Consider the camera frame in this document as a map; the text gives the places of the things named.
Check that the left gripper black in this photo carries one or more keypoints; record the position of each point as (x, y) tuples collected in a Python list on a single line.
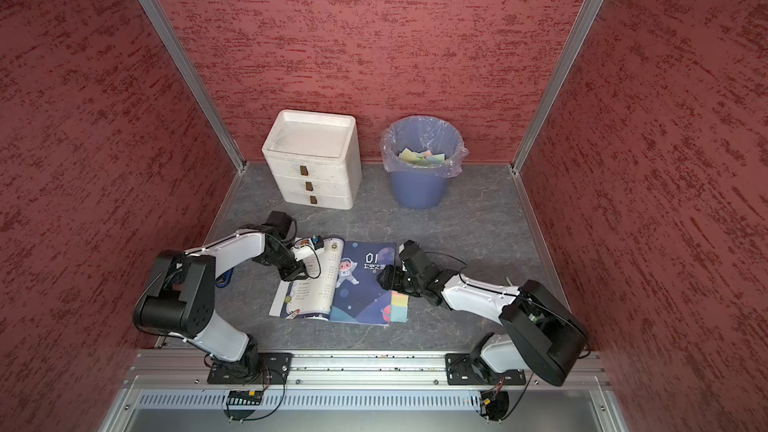
[(291, 273)]

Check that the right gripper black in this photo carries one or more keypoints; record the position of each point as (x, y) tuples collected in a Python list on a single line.
[(391, 279)]

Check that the children's science magazine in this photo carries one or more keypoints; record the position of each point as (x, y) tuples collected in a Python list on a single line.
[(342, 285)]

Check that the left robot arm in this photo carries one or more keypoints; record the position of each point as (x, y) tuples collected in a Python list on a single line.
[(179, 299)]

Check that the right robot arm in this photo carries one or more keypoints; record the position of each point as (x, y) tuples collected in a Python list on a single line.
[(540, 334)]

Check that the discarded sticky notes pile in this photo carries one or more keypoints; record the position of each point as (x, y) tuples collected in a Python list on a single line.
[(424, 158)]

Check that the blue pen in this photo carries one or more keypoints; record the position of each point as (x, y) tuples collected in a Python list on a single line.
[(224, 280)]

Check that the blue trash bin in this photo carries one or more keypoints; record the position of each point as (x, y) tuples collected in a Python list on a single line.
[(418, 190)]

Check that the white three-drawer storage box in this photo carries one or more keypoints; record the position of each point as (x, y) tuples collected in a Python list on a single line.
[(315, 158)]

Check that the clear plastic bin liner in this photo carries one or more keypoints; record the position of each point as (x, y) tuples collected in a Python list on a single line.
[(420, 133)]

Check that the left connector board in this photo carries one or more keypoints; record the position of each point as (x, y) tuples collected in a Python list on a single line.
[(244, 398)]

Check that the connector board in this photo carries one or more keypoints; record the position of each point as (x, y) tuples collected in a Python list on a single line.
[(244, 398), (493, 405)]

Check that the right connector board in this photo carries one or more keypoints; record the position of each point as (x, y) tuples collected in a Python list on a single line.
[(493, 405)]

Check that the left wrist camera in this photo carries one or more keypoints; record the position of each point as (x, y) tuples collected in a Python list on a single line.
[(304, 248)]

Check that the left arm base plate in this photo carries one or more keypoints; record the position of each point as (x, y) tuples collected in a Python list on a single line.
[(271, 368)]

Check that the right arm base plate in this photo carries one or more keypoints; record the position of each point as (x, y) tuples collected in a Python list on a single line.
[(465, 369)]

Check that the aluminium front rail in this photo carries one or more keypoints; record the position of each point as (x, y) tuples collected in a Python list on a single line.
[(309, 370)]

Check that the left aluminium corner post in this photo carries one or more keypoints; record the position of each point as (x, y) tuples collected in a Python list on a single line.
[(164, 29)]

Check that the aluminium corner post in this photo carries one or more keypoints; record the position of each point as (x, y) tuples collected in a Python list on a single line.
[(579, 31), (164, 29)]

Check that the right aluminium corner post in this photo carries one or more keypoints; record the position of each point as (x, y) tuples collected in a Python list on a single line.
[(579, 31)]

